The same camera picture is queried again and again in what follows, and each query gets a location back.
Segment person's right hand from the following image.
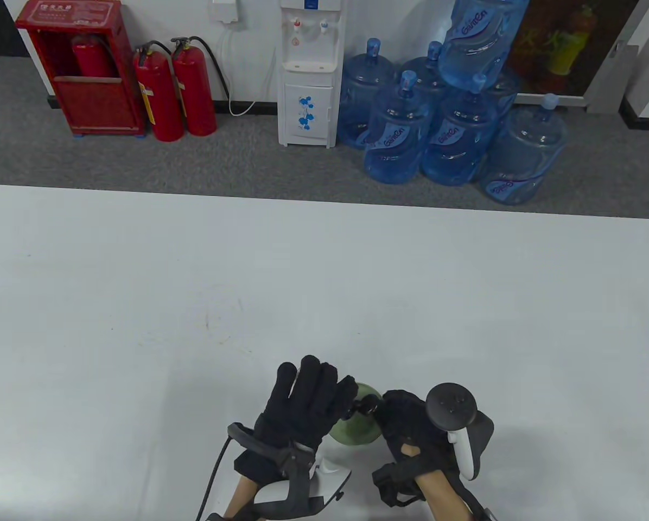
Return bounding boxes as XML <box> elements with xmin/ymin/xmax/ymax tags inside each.
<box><xmin>375</xmin><ymin>389</ymin><xmax>461</xmax><ymax>479</ymax></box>

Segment person's left hand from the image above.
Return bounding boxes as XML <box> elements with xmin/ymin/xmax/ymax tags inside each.
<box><xmin>234</xmin><ymin>355</ymin><xmax>360</xmax><ymax>481</ymax></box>

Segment clear seasoning bottle black cap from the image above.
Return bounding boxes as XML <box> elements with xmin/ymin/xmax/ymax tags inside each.
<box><xmin>346</xmin><ymin>395</ymin><xmax>384</xmax><ymax>421</ymax></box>

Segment green seasoning dish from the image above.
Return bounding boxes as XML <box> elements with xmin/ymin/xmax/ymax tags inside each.
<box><xmin>327</xmin><ymin>382</ymin><xmax>386</xmax><ymax>447</ymax></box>

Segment person's right forearm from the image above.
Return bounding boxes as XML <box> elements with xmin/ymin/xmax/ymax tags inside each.
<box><xmin>416</xmin><ymin>469</ymin><xmax>472</xmax><ymax>521</ymax></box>

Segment person's left forearm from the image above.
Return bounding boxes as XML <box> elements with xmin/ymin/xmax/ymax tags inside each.
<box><xmin>224</xmin><ymin>476</ymin><xmax>261</xmax><ymax>521</ymax></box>

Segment black white right controller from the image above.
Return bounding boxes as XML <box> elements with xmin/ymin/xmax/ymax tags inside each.
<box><xmin>425</xmin><ymin>383</ymin><xmax>495</xmax><ymax>481</ymax></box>

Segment black white controller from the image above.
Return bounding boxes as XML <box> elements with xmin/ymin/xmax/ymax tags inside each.
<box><xmin>251</xmin><ymin>456</ymin><xmax>353</xmax><ymax>519</ymax></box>
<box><xmin>425</xmin><ymin>383</ymin><xmax>495</xmax><ymax>481</ymax></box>

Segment black white left controller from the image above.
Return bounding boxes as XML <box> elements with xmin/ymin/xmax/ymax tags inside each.
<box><xmin>251</xmin><ymin>456</ymin><xmax>353</xmax><ymax>519</ymax></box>

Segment white water dispenser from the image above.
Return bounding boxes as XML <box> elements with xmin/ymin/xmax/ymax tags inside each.
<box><xmin>277</xmin><ymin>0</ymin><xmax>347</xmax><ymax>149</ymax></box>

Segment stack of blue water bottles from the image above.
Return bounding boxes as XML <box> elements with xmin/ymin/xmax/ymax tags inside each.
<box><xmin>338</xmin><ymin>0</ymin><xmax>570</xmax><ymax>206</ymax></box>

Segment red fire extinguisher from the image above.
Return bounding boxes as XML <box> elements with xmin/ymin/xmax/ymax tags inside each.
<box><xmin>133</xmin><ymin>41</ymin><xmax>184</xmax><ymax>143</ymax></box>
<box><xmin>71</xmin><ymin>34</ymin><xmax>117</xmax><ymax>78</ymax></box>
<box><xmin>171</xmin><ymin>36</ymin><xmax>232</xmax><ymax>137</ymax></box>

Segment red fire extinguisher cabinet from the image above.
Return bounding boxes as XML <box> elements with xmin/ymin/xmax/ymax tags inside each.
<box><xmin>15</xmin><ymin>0</ymin><xmax>147</xmax><ymax>137</ymax></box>

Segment dark framed poster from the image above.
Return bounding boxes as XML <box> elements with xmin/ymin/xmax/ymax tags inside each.
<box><xmin>508</xmin><ymin>0</ymin><xmax>629</xmax><ymax>97</ymax></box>

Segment black right wrist mount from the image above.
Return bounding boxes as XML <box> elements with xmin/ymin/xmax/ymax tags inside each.
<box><xmin>372</xmin><ymin>461</ymin><xmax>431</xmax><ymax>509</ymax></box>

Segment black wrist mount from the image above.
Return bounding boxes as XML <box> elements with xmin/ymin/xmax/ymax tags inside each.
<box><xmin>227</xmin><ymin>423</ymin><xmax>328</xmax><ymax>521</ymax></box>
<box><xmin>372</xmin><ymin>461</ymin><xmax>431</xmax><ymax>509</ymax></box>

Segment black left wrist mount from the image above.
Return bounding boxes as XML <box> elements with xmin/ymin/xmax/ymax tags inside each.
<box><xmin>227</xmin><ymin>423</ymin><xmax>328</xmax><ymax>521</ymax></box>

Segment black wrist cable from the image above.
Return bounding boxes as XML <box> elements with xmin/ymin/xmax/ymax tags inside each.
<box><xmin>194</xmin><ymin>434</ymin><xmax>233</xmax><ymax>521</ymax></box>

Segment white power cable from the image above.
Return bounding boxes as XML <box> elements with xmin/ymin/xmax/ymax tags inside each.
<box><xmin>219</xmin><ymin>22</ymin><xmax>277</xmax><ymax>116</ymax></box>

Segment white wall box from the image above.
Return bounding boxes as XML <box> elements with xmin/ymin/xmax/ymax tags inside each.
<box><xmin>211</xmin><ymin>0</ymin><xmax>240</xmax><ymax>24</ymax></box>

